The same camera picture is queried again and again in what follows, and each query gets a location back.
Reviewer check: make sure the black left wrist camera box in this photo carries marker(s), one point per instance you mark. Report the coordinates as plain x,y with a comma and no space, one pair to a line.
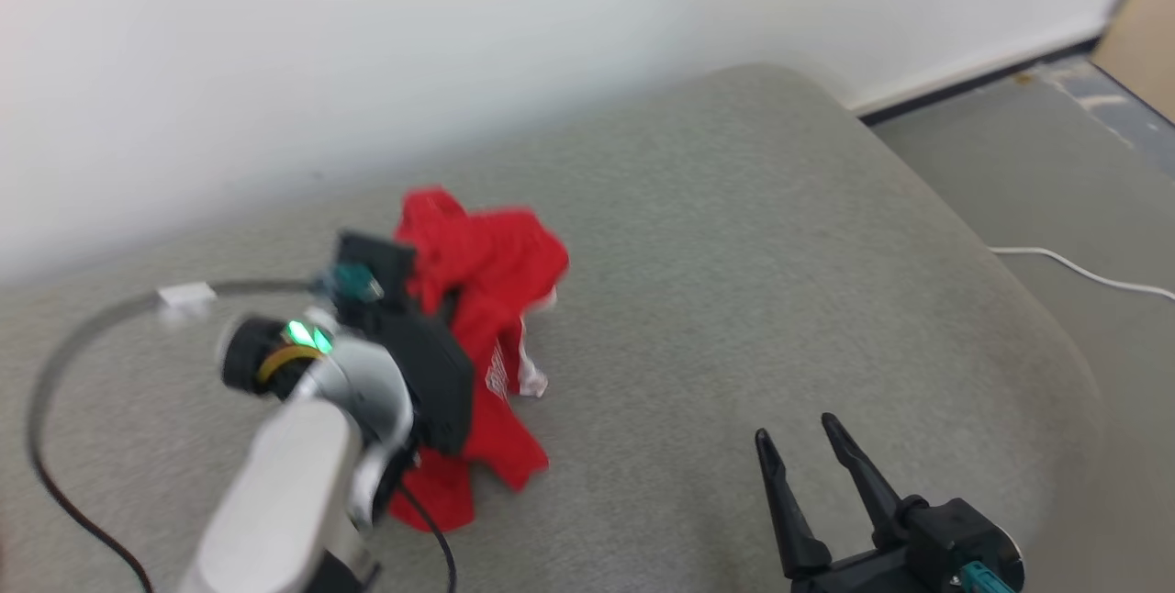
376,253

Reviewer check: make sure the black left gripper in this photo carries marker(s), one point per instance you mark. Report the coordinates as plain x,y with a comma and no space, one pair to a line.
436,382

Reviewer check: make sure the black skirting strip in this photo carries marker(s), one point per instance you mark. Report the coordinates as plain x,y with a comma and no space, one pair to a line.
973,79

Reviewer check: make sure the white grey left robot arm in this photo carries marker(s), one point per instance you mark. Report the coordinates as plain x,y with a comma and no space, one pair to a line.
294,483

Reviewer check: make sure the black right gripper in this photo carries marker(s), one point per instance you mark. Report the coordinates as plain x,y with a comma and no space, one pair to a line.
945,538

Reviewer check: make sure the brown wooden board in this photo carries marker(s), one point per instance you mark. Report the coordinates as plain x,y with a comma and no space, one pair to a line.
1143,33

